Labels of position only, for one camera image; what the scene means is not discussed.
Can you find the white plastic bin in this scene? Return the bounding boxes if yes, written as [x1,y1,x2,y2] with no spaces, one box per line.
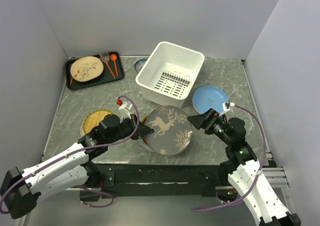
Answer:
[135,42,205,108]

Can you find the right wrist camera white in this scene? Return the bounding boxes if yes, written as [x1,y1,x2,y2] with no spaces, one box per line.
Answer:
[220,102,235,116]

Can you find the cream plate under mat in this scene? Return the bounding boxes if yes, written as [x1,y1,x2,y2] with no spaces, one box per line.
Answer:
[80,109,120,138]

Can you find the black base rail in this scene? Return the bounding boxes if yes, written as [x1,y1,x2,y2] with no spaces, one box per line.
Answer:
[83,162,230,197]

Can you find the white plate under stack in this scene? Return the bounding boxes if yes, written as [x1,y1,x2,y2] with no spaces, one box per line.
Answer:
[138,138,154,152]

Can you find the beige bird plate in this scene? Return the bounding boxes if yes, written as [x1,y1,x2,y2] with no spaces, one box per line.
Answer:
[70,56,104,82]

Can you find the grey reindeer plate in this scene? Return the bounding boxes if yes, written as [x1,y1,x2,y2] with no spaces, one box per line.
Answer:
[144,106,193,156]

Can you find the orange spoon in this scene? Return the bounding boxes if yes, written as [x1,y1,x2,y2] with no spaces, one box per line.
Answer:
[110,54,119,77]

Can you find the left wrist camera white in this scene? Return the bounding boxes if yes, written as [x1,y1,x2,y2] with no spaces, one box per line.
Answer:
[116,99,133,119]

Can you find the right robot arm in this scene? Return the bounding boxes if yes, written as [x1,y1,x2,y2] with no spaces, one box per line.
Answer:
[187,109,301,225]

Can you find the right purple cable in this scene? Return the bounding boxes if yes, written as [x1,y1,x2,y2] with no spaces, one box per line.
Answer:
[190,104,266,212]

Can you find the aluminium frame rail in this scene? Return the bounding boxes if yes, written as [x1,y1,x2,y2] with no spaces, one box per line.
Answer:
[62,167,291,191]

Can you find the black serving tray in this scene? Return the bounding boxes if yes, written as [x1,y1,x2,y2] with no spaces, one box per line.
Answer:
[65,51,125,90]

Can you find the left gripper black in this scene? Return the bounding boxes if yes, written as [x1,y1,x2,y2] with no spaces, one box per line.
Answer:
[106,113,154,144]

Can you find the red scalloped plate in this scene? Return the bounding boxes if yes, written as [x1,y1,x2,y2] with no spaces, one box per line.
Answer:
[140,115,152,146]

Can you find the woven bamboo mat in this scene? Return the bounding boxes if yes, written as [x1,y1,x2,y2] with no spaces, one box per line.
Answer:
[82,109,118,134]

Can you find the orange chopstick-like stick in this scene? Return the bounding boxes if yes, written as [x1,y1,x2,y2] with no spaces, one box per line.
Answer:
[105,61,116,79]

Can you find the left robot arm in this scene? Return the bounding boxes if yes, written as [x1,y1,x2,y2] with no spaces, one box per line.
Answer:
[0,114,154,219]

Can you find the small blue patterned dish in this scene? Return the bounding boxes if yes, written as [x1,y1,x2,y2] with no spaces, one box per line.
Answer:
[134,58,147,73]

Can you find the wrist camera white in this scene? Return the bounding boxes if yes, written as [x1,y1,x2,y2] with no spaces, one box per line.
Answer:
[116,99,133,119]
[220,102,235,116]

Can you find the small clear glass cup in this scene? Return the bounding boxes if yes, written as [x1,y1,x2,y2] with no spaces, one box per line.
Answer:
[99,52,110,63]

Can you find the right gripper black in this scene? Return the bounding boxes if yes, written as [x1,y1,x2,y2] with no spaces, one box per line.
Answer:
[187,108,233,145]

